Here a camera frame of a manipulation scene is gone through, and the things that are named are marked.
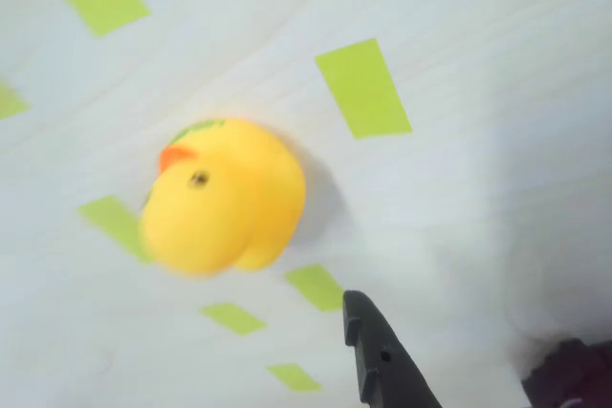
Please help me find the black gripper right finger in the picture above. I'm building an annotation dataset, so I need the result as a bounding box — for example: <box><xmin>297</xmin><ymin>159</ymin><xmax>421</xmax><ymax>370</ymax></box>
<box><xmin>519</xmin><ymin>338</ymin><xmax>612</xmax><ymax>408</ymax></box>

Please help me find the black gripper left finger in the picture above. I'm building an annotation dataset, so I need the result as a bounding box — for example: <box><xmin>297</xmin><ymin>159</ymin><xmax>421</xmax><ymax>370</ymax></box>
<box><xmin>342</xmin><ymin>290</ymin><xmax>444</xmax><ymax>408</ymax></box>

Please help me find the yellow rubber duck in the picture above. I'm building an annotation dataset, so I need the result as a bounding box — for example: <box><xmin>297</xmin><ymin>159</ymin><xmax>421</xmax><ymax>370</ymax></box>
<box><xmin>138</xmin><ymin>116</ymin><xmax>308</xmax><ymax>280</ymax></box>

